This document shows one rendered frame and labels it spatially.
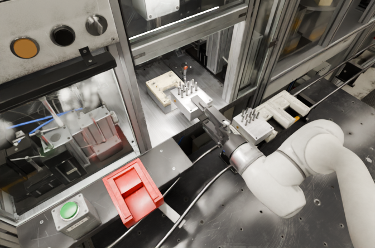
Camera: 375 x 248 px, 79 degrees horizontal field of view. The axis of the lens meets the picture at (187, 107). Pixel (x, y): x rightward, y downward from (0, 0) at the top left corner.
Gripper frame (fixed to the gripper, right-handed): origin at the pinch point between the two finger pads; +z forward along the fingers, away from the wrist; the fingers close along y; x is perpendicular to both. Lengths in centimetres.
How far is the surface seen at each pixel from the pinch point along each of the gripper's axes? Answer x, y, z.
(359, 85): -209, -104, -6
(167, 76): -2.8, -6.7, 25.6
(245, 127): -14.7, -10.5, -11.3
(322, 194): -33, -34, -45
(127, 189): 32.7, -8.3, -8.3
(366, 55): -266, -104, 16
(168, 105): 4.9, -8.0, 12.9
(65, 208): 47.5, 0.3, -7.4
